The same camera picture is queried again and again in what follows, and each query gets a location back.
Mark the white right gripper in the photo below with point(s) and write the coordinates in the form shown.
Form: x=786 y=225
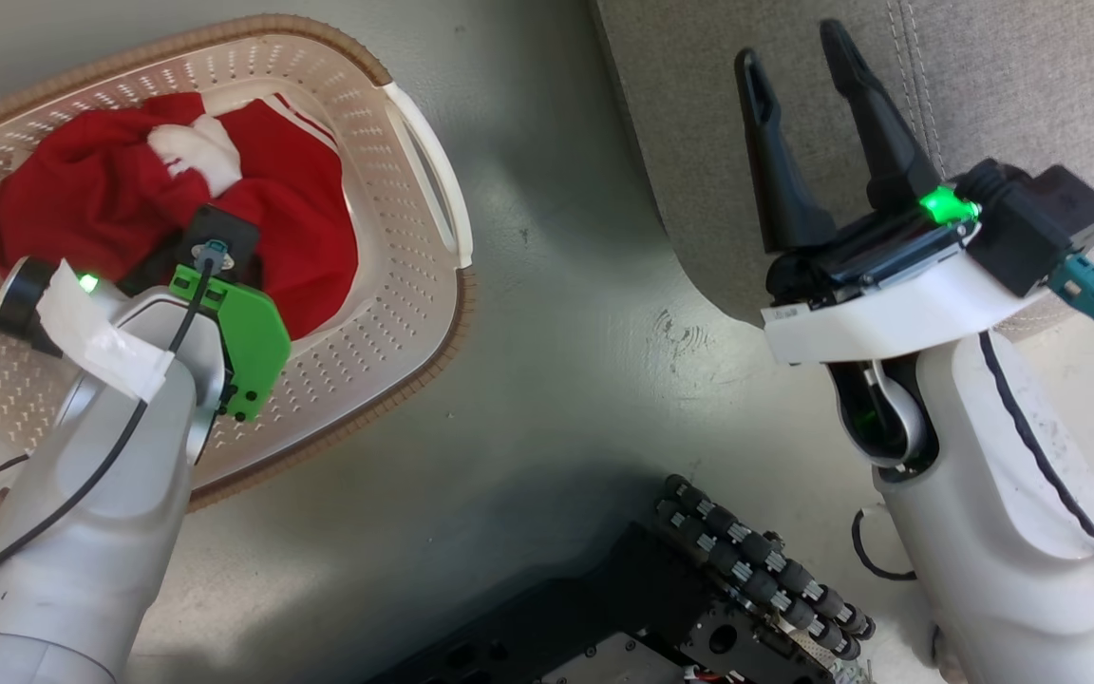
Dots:
x=889 y=318

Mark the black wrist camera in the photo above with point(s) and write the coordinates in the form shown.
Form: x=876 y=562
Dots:
x=235 y=233
x=1041 y=223

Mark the grey fabric sofa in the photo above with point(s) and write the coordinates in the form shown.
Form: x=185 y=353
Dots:
x=680 y=142

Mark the red and white garment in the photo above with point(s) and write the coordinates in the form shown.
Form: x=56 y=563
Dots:
x=82 y=199

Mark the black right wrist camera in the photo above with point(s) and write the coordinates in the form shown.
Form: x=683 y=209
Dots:
x=1041 y=223

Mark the cream plastic laundry basket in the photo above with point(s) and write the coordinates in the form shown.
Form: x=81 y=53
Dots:
x=395 y=313

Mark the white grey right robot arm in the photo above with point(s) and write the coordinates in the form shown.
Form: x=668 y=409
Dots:
x=984 y=551

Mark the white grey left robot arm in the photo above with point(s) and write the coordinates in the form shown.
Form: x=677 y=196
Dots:
x=82 y=570

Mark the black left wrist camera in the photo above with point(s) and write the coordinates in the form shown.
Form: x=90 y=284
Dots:
x=235 y=233

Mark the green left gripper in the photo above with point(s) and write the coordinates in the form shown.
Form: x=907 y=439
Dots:
x=253 y=342

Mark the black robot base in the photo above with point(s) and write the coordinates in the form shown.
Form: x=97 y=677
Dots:
x=604 y=608

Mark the black roller omni wheel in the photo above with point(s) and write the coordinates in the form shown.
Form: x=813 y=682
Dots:
x=756 y=560

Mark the white tape strip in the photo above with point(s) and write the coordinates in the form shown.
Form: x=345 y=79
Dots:
x=105 y=342

